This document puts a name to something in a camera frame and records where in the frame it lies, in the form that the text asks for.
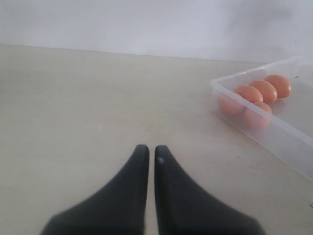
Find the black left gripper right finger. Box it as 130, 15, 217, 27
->
154, 145, 266, 235

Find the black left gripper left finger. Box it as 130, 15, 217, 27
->
41, 144, 149, 235

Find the clear plastic bin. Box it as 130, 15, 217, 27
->
211, 56, 313, 180

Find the brown egg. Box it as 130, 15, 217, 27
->
218, 85, 263, 116
243, 102, 272, 130
249, 80, 278, 104
265, 74, 291, 98

